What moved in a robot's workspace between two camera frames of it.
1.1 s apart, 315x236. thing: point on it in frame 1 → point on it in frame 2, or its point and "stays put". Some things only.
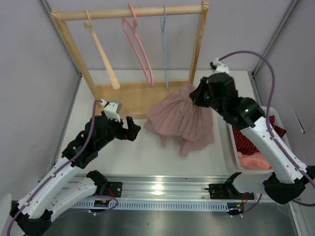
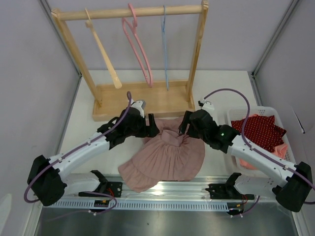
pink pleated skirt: x=174 y=118 → x=169 y=155
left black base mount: x=114 y=189 stays put
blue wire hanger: x=164 y=49 stays put
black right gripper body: x=203 y=97 → x=192 y=132
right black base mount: x=227 y=191 stays put
